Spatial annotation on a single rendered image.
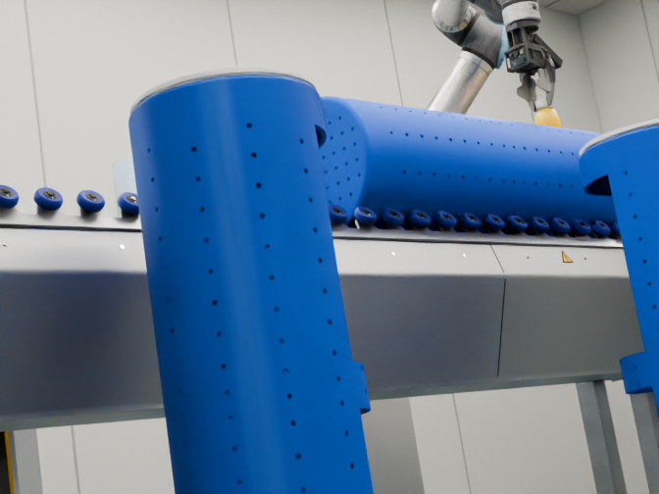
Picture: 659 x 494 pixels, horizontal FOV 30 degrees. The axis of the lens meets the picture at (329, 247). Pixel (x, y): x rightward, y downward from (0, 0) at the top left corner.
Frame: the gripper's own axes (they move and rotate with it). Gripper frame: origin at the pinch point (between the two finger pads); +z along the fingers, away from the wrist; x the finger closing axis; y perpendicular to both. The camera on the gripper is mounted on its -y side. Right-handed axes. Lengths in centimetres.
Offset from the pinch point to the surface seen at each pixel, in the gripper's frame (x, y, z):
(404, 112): 11, 61, 12
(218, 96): 50, 139, 30
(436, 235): 12, 59, 38
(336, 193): 4, 77, 28
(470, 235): 12, 49, 38
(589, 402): -5, -4, 73
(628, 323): 12, -1, 57
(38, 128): -283, -22, -87
